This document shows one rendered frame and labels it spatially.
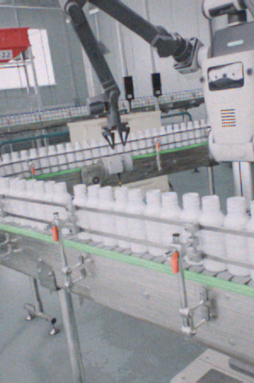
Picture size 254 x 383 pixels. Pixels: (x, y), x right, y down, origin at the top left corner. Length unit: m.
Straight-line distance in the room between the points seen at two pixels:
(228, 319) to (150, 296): 0.23
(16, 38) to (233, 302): 7.33
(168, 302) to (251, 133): 0.71
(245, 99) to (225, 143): 0.17
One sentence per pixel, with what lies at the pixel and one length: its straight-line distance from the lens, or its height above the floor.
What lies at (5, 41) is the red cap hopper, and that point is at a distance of 7.92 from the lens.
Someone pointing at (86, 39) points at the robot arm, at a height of 1.61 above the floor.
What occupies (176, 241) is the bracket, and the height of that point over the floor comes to 1.10.
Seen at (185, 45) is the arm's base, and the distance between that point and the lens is 1.72.
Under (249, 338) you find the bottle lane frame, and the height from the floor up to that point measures 0.89.
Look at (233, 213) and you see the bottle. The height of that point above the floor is 1.14.
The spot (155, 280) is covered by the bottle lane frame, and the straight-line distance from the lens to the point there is 1.08.
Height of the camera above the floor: 1.40
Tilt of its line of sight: 12 degrees down
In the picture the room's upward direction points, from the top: 8 degrees counter-clockwise
